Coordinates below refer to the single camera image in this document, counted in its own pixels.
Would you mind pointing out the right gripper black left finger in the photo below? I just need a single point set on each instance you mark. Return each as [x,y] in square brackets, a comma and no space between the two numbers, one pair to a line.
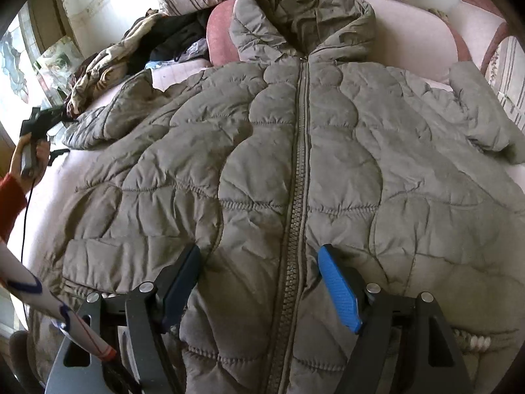
[151,310]

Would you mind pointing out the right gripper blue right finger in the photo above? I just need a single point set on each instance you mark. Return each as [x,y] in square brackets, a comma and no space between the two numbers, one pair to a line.
[366,312]

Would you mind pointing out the olive quilted hooded jacket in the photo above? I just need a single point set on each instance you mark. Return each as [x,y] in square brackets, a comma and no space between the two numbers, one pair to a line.
[300,143]

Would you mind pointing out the red sleeved left forearm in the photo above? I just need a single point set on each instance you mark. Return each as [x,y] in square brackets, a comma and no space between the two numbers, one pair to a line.
[12,202]

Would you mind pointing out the black clothing pile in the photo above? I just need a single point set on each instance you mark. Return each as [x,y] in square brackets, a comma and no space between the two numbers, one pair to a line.
[169,35]

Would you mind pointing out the left hand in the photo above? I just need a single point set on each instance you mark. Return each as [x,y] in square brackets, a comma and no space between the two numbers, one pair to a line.
[42,152]

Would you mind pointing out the floral cushion by window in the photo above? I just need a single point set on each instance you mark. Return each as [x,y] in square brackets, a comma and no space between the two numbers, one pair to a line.
[58,63]

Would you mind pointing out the white blue red tube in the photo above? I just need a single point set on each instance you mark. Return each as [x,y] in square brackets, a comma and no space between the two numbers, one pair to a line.
[24,285]

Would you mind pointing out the pink maroon bolster cushion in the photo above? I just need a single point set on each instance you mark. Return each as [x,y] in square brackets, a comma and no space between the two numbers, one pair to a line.
[406,37]

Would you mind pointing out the pink maroon corner cushion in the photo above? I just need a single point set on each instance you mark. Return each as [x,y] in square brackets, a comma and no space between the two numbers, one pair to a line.
[482,26]

